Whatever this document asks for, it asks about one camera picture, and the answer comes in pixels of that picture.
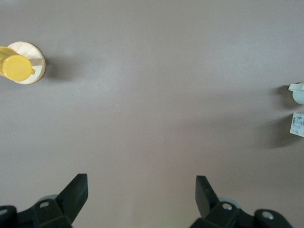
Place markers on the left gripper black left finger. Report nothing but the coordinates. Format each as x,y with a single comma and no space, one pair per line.
71,197

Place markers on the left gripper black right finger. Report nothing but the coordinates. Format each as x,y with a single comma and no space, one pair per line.
206,199

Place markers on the blue white milk carton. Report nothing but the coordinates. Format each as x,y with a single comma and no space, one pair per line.
298,124

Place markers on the grey white mug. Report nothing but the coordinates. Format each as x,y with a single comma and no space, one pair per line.
299,95

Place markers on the yellow plastic cup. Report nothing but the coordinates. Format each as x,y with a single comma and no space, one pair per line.
16,67

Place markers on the round wooden cup stand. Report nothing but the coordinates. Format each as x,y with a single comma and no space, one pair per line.
35,53

